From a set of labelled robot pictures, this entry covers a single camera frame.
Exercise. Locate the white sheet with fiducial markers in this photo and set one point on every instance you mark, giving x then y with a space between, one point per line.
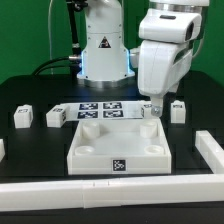
103 110

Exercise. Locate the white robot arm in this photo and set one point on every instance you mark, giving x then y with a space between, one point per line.
168 31

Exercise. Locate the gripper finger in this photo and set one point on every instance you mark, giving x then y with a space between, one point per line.
156 109

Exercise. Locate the white right obstacle bar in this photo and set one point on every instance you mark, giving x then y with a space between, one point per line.
211 151

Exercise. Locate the white left obstacle bar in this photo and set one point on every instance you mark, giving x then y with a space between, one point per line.
2 149

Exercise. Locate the white obstacle bar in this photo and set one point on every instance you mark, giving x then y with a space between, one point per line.
111 192
211 151
2 149

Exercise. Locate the white square tabletop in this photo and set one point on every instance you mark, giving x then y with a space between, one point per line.
129 146

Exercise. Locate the white front obstacle bar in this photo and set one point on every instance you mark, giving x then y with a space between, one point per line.
111 192

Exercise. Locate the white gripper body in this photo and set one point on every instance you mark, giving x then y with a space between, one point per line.
161 66

